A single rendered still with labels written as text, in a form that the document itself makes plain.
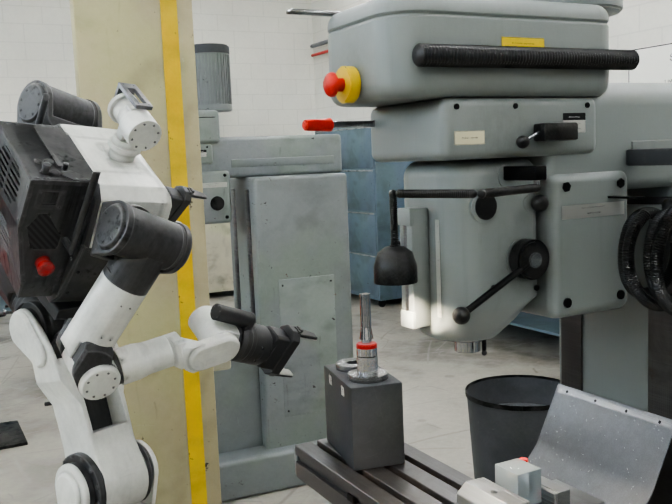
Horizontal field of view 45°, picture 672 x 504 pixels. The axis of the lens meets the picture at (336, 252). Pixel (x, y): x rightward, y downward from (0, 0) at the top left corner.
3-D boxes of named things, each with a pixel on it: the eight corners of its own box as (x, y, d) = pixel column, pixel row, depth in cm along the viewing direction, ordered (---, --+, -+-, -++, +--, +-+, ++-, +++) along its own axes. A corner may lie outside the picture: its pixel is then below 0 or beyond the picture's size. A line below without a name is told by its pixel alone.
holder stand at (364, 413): (353, 471, 179) (350, 382, 176) (326, 439, 200) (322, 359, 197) (405, 463, 182) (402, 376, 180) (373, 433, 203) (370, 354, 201)
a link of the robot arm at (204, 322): (243, 371, 172) (200, 363, 164) (221, 341, 179) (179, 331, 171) (270, 328, 169) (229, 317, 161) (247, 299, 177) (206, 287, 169)
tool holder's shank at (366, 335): (356, 343, 183) (354, 293, 182) (367, 340, 185) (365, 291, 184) (365, 345, 181) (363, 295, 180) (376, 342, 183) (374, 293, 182)
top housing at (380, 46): (395, 96, 124) (391, -13, 122) (318, 108, 147) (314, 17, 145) (620, 95, 146) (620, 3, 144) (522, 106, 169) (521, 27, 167)
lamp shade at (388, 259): (365, 283, 135) (363, 246, 134) (392, 277, 140) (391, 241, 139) (399, 287, 130) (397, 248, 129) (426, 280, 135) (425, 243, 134)
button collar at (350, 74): (351, 101, 132) (350, 63, 131) (334, 104, 137) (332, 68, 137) (362, 101, 133) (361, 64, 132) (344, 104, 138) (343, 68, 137)
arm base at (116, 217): (105, 269, 138) (132, 207, 137) (73, 246, 147) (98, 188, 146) (176, 290, 148) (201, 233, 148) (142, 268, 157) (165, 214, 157)
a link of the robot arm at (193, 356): (241, 358, 168) (179, 380, 162) (222, 333, 174) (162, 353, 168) (241, 334, 164) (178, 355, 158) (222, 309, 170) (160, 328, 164)
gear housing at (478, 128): (445, 160, 130) (444, 96, 129) (368, 162, 152) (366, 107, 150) (600, 153, 146) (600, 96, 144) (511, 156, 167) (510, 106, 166)
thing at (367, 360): (352, 372, 184) (351, 347, 184) (368, 368, 187) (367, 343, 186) (366, 376, 181) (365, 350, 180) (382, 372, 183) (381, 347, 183)
